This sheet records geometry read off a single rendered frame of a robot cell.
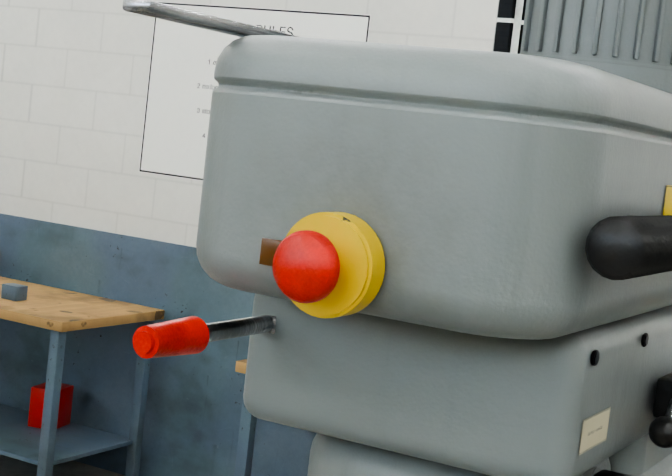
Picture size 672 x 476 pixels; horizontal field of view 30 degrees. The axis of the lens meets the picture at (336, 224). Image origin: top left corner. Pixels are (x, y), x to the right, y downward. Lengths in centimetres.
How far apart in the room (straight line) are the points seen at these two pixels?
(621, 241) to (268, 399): 29
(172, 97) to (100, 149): 51
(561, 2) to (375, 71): 38
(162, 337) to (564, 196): 25
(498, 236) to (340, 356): 19
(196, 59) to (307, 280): 552
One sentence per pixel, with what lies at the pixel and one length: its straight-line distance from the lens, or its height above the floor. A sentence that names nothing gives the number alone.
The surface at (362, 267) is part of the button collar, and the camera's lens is 69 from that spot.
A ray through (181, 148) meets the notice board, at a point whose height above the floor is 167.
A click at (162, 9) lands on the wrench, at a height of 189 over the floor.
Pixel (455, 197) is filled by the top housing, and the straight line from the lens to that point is 69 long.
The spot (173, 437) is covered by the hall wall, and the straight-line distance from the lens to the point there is 631.
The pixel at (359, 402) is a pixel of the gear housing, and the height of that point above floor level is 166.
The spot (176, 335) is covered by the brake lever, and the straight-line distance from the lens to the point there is 76.
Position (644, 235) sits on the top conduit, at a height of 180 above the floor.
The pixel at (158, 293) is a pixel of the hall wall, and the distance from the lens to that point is 628.
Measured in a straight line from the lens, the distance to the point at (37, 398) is 636.
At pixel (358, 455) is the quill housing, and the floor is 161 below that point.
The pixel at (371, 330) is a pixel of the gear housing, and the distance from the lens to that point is 82.
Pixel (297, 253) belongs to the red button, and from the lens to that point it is 68.
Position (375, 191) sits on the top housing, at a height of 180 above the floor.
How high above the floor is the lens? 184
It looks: 4 degrees down
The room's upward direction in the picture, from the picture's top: 7 degrees clockwise
